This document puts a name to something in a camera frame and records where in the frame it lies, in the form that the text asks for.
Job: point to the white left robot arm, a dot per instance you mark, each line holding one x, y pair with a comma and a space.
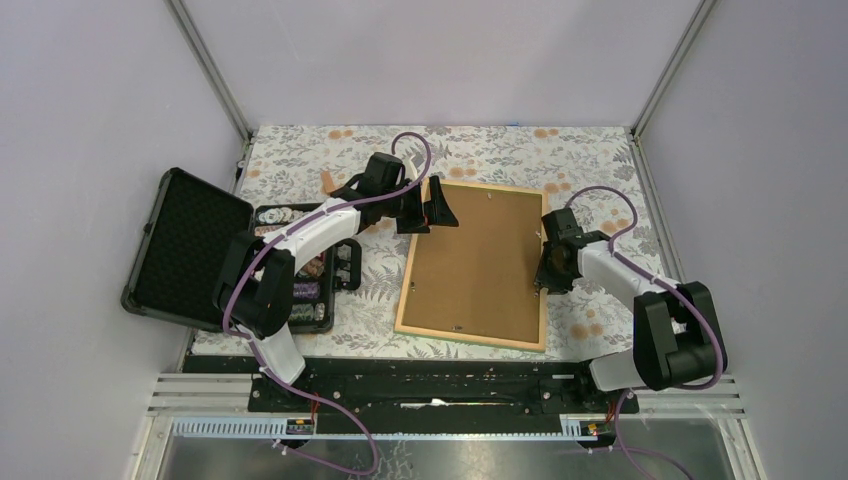
256, 285

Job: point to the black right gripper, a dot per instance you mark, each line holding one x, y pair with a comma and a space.
544, 279

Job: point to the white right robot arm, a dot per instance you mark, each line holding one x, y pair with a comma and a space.
676, 337

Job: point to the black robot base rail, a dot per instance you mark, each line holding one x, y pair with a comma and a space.
341, 383

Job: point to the brown cardboard backing board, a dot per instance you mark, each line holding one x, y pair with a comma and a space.
477, 258

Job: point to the tan wooden block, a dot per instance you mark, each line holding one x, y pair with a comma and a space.
328, 183

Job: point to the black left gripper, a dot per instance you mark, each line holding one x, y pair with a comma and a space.
435, 211

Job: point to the wooden picture frame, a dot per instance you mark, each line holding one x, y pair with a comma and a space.
464, 334

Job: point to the floral patterned tablecloth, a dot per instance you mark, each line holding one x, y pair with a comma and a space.
590, 168

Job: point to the black poker chip case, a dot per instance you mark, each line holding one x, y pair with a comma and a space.
183, 249

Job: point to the aluminium cable tray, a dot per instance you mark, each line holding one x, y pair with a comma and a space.
249, 406

